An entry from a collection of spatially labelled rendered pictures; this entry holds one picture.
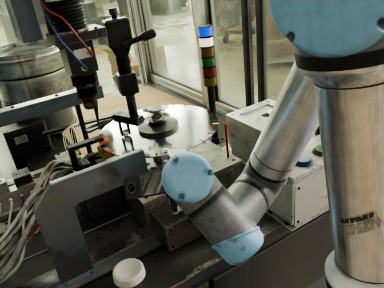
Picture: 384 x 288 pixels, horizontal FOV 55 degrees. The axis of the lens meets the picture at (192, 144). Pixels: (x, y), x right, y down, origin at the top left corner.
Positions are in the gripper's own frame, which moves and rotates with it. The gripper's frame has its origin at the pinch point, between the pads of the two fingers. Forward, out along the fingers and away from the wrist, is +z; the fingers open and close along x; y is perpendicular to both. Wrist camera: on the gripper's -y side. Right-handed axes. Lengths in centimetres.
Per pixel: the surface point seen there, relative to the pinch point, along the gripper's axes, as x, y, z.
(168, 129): 13.4, 2.7, 7.5
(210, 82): 29.5, 19.7, 27.4
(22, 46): 67, -49, 70
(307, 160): -0.8, 32.5, -6.4
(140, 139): 12.0, -4.8, 7.3
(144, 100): 41, -2, 90
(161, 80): 54, 9, 104
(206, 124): 13.4, 13.0, 8.9
